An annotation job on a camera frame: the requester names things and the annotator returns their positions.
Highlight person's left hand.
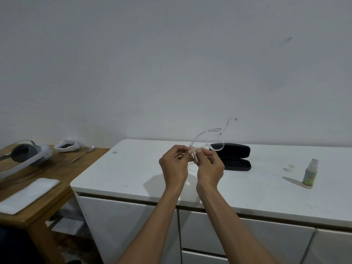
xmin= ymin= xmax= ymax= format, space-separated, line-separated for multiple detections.
xmin=159 ymin=144 xmax=191 ymax=190

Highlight person's right hand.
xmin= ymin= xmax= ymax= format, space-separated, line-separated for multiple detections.
xmin=192 ymin=148 xmax=226 ymax=190

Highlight white cleaning cloth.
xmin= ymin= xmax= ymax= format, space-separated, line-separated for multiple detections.
xmin=189 ymin=147 xmax=206 ymax=165

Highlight clear frame eyeglasses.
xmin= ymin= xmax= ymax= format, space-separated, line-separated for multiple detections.
xmin=188 ymin=118 xmax=238 ymax=165

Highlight person's left forearm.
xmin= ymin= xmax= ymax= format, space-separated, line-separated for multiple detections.
xmin=115 ymin=185 xmax=189 ymax=264

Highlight person's right forearm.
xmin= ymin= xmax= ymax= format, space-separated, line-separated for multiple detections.
xmin=196 ymin=185 xmax=279 ymax=264

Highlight black eyeglasses case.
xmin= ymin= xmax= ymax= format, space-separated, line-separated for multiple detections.
xmin=210 ymin=143 xmax=252 ymax=172

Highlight white cabinet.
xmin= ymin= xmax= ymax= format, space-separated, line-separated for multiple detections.
xmin=70 ymin=139 xmax=352 ymax=264

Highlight small white spray bottle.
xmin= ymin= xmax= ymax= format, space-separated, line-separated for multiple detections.
xmin=302 ymin=158 xmax=319 ymax=188

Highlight white plastic bag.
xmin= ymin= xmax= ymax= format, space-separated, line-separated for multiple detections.
xmin=53 ymin=137 xmax=83 ymax=153

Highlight wooden table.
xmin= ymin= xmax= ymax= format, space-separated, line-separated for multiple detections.
xmin=0 ymin=147 xmax=111 ymax=264

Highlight white grey headset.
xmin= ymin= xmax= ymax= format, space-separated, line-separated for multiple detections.
xmin=0 ymin=140 xmax=53 ymax=188

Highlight white folded cloth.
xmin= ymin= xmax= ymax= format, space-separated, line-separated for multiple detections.
xmin=0 ymin=177 xmax=61 ymax=215

